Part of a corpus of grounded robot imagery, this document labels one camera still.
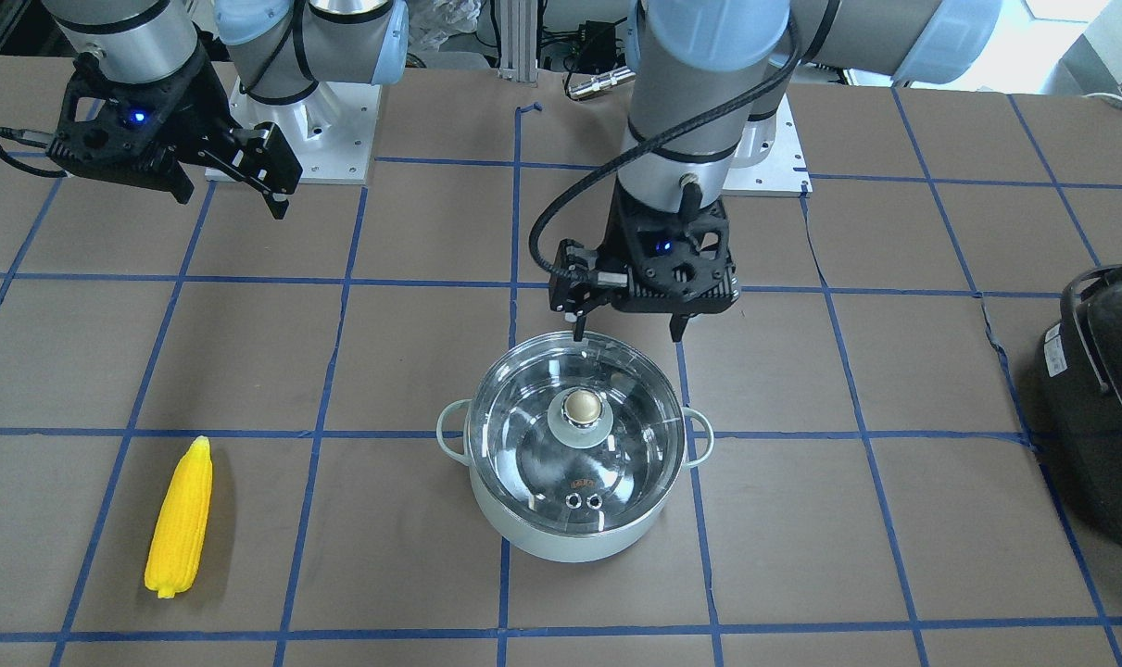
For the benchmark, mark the glass pot lid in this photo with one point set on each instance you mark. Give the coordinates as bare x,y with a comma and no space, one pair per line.
579,435

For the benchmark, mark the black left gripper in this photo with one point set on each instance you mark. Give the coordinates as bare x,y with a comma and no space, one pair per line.
572,269

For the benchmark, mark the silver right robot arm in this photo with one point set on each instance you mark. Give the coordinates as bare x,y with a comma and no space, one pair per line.
282,50

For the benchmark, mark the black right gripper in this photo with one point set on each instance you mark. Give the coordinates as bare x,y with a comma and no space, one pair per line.
205,109

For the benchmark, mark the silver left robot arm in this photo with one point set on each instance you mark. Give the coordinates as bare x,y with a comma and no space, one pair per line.
704,69

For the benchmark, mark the pale green electric pot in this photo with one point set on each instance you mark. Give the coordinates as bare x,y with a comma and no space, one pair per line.
570,537

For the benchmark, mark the yellow plastic corn cob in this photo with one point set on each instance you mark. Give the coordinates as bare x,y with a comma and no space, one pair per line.
176,545

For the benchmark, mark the black rice cooker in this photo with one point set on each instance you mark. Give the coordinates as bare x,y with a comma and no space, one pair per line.
1082,380

